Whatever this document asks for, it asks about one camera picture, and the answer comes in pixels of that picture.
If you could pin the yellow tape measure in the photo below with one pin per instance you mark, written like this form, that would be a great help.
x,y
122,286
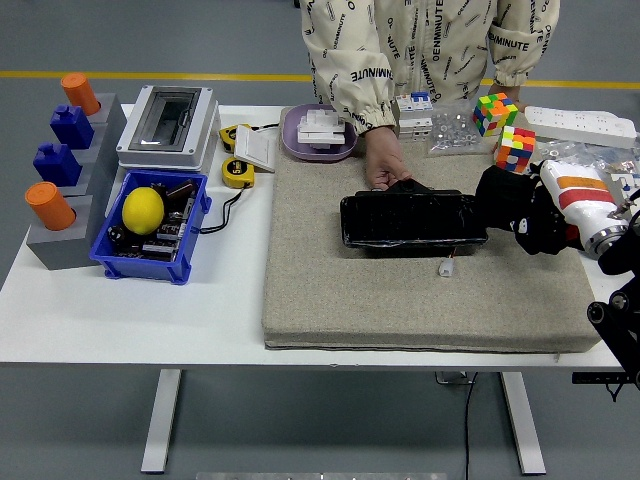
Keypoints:
x,y
227,137
235,172

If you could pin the grey stepped block holder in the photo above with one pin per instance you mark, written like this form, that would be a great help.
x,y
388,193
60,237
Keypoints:
x,y
60,255

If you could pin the white power strip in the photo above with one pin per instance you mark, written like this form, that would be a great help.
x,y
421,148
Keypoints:
x,y
575,122

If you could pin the blue plastic bin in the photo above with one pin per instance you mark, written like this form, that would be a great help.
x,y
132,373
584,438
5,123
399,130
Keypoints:
x,y
145,270

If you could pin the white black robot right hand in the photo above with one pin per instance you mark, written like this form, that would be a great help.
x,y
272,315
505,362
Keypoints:
x,y
580,200

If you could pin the person's right forearm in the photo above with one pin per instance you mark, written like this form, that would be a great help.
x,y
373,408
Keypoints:
x,y
350,85

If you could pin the metal bracket under table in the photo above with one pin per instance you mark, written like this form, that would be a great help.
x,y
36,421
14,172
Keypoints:
x,y
452,378

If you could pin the colourful puzzle cube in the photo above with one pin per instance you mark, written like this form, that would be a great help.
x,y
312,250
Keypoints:
x,y
495,114
515,150

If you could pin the clear bag of nuts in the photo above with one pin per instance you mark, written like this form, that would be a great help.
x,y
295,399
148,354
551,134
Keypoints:
x,y
450,132

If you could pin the white switch parts stack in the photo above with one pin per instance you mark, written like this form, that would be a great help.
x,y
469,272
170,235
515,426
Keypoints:
x,y
320,127

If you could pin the person's right hand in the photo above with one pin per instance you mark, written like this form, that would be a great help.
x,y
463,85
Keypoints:
x,y
385,160

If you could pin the blue block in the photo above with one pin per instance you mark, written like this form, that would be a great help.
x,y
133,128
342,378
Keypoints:
x,y
71,127
56,165

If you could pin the person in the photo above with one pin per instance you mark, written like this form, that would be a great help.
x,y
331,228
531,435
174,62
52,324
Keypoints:
x,y
425,40

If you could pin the grey electrical enclosure box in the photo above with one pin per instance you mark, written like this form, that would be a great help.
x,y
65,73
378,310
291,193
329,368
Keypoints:
x,y
170,120

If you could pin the yellow lemon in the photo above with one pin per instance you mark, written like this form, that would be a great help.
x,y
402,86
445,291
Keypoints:
x,y
143,210

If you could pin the white blue circuit breaker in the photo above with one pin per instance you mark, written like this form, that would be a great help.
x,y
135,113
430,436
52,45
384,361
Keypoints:
x,y
415,105

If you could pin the person's left forearm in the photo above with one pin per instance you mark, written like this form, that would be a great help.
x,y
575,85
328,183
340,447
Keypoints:
x,y
520,50

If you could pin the black table control box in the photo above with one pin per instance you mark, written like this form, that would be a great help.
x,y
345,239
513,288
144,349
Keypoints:
x,y
600,378

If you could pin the white wall switch plate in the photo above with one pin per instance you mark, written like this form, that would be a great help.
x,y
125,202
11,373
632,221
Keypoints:
x,y
255,150

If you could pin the white table leg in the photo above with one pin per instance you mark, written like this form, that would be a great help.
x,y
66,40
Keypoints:
x,y
161,420
524,425

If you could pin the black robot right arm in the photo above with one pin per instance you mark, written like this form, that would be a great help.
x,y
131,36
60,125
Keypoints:
x,y
620,320

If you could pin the person's left hand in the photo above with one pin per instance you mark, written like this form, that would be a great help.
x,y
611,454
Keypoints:
x,y
510,91

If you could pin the clear bags of washers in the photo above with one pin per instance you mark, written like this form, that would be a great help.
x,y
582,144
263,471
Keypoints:
x,y
590,154

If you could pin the orange cylinder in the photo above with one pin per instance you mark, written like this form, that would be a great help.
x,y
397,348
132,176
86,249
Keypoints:
x,y
49,206
80,92

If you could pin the purple tray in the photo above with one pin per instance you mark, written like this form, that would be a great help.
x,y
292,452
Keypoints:
x,y
292,142

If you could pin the grey-brown mat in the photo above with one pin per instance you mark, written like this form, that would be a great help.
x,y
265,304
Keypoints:
x,y
350,300

